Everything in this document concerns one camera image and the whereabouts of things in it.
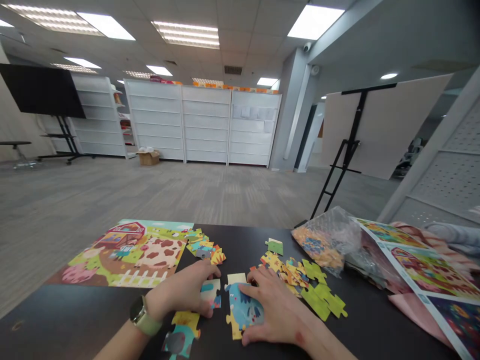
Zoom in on joined plain green puzzle pieces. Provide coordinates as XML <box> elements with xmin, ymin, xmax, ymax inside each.
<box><xmin>299</xmin><ymin>283</ymin><xmax>349</xmax><ymax>323</ymax></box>

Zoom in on ceiling light panel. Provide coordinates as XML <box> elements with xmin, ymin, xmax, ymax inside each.
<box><xmin>150</xmin><ymin>20</ymin><xmax>221</xmax><ymax>50</ymax></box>
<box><xmin>286</xmin><ymin>4</ymin><xmax>346</xmax><ymax>41</ymax></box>
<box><xmin>1</xmin><ymin>3</ymin><xmax>106</xmax><ymax>38</ymax></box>
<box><xmin>76</xmin><ymin>11</ymin><xmax>137</xmax><ymax>42</ymax></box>

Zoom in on black round stool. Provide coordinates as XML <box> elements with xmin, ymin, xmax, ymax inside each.
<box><xmin>0</xmin><ymin>140</ymin><xmax>39</xmax><ymax>170</ymax></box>

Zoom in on farm picture puzzle poster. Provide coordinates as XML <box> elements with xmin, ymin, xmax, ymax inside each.
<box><xmin>46</xmin><ymin>218</ymin><xmax>195</xmax><ymax>290</ymax></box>

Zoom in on open cardboard box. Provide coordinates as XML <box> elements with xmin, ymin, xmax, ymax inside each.
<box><xmin>136</xmin><ymin>147</ymin><xmax>161</xmax><ymax>167</ymax></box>

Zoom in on plastic bag of puzzle pieces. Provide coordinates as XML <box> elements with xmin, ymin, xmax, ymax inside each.
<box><xmin>290</xmin><ymin>205</ymin><xmax>362</xmax><ymax>279</ymax></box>

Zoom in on large white board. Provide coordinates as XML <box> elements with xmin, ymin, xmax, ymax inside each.
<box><xmin>320</xmin><ymin>73</ymin><xmax>455</xmax><ymax>181</ymax></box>

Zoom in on narrow white shelving unit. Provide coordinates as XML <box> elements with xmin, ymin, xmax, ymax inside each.
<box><xmin>44</xmin><ymin>72</ymin><xmax>138</xmax><ymax>160</ymax></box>

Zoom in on grey blue folded cloth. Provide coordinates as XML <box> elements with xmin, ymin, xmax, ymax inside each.
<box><xmin>422</xmin><ymin>221</ymin><xmax>480</xmax><ymax>258</ymax></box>

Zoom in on single green puzzle piece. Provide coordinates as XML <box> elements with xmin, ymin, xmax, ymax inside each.
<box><xmin>265</xmin><ymin>237</ymin><xmax>285</xmax><ymax>257</ymax></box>

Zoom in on large pile of puzzle pieces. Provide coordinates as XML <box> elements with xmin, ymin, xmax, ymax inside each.
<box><xmin>248</xmin><ymin>250</ymin><xmax>328</xmax><ymax>298</ymax></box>

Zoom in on black easel stand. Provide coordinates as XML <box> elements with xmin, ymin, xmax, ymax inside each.
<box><xmin>294</xmin><ymin>82</ymin><xmax>398</xmax><ymax>229</ymax></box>

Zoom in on yellow and grey puzzle piece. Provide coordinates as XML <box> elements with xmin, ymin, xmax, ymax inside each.
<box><xmin>161</xmin><ymin>310</ymin><xmax>202</xmax><ymax>356</ymax></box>

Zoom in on wide white shelving unit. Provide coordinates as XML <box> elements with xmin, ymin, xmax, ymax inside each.
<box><xmin>122</xmin><ymin>77</ymin><xmax>283</xmax><ymax>169</ymax></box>

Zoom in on person's right hand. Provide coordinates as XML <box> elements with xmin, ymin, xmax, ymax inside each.
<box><xmin>238</xmin><ymin>266</ymin><xmax>320</xmax><ymax>350</ymax></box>

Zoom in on teal and white puzzle piece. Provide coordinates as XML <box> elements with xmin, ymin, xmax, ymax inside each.
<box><xmin>200</xmin><ymin>278</ymin><xmax>223</xmax><ymax>310</ymax></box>

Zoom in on person's left hand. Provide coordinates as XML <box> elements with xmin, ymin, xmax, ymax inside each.
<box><xmin>145</xmin><ymin>260</ymin><xmax>223</xmax><ymax>322</ymax></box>

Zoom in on small pile of puzzle pieces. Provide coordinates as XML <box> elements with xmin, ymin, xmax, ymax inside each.
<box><xmin>183</xmin><ymin>227</ymin><xmax>227</xmax><ymax>266</ymax></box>

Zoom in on blue bird joined puzzle pieces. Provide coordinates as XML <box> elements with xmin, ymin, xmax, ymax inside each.
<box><xmin>224</xmin><ymin>272</ymin><xmax>266</xmax><ymax>341</ymax></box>

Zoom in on black screen on wheeled stand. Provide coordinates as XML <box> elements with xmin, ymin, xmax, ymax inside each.
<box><xmin>0</xmin><ymin>62</ymin><xmax>95</xmax><ymax>166</ymax></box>

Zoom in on white perforated panel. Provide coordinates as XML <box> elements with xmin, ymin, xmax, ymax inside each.
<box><xmin>376</xmin><ymin>67</ymin><xmax>480</xmax><ymax>230</ymax></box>

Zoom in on printed sheet of puzzle pictures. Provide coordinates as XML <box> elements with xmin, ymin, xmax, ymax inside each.
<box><xmin>351</xmin><ymin>216</ymin><xmax>480</xmax><ymax>360</ymax></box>

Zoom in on empty crumpled plastic bag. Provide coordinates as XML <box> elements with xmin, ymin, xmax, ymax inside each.
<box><xmin>344</xmin><ymin>224</ymin><xmax>398</xmax><ymax>290</ymax></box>

